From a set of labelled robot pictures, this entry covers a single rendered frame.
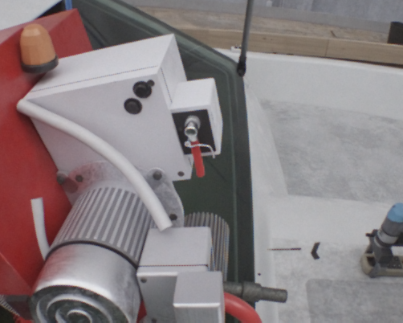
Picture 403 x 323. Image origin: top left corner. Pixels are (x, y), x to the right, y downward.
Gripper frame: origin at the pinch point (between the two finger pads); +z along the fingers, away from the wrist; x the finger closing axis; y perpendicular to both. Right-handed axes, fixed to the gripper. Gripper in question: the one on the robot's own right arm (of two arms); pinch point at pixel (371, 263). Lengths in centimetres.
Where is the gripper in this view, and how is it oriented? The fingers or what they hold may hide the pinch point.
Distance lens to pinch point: 169.2
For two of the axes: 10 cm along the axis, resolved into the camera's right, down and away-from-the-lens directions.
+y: -9.9, -1.0, 0.2
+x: -0.8, 6.0, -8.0
